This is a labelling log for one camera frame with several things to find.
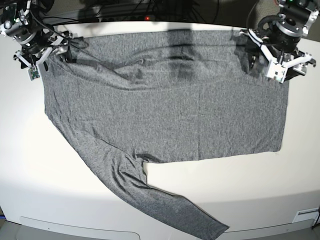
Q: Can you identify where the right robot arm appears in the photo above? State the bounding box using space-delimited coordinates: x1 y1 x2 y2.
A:
0 0 74 79

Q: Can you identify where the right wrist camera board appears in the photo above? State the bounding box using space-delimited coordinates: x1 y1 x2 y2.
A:
27 66 41 81

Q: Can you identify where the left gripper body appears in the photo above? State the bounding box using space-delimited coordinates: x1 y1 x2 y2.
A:
240 19 315 76

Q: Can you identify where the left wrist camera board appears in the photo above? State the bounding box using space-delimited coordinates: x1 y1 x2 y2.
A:
265 62 288 84

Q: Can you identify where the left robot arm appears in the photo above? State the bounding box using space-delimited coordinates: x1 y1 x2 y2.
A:
240 0 319 84

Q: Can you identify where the grey long-sleeve T-shirt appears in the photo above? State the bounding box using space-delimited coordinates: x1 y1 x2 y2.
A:
43 30 289 240

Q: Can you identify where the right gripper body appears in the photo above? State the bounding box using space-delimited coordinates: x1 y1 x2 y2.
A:
12 30 74 70

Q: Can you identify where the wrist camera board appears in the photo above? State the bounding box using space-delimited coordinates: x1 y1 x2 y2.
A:
27 66 41 81
265 62 288 84

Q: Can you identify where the black power strip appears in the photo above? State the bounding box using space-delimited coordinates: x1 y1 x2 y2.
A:
78 12 191 23

